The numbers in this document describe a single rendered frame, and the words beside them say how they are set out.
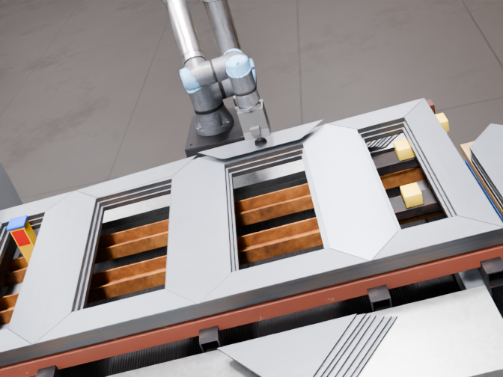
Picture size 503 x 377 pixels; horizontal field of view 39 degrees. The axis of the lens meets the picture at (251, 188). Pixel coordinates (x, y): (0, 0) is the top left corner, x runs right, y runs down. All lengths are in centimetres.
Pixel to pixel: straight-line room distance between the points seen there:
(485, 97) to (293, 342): 269
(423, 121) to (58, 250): 120
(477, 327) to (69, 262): 116
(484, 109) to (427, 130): 182
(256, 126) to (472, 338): 99
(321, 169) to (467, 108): 203
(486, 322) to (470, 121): 232
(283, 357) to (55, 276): 77
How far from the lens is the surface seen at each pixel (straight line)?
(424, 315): 181
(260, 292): 183
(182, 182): 234
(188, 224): 213
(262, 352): 176
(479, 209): 192
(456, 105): 415
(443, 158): 213
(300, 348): 174
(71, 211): 244
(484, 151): 216
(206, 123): 274
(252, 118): 230
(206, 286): 188
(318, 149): 229
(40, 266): 224
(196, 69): 233
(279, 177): 256
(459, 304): 183
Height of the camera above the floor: 202
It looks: 32 degrees down
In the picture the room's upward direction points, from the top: 18 degrees counter-clockwise
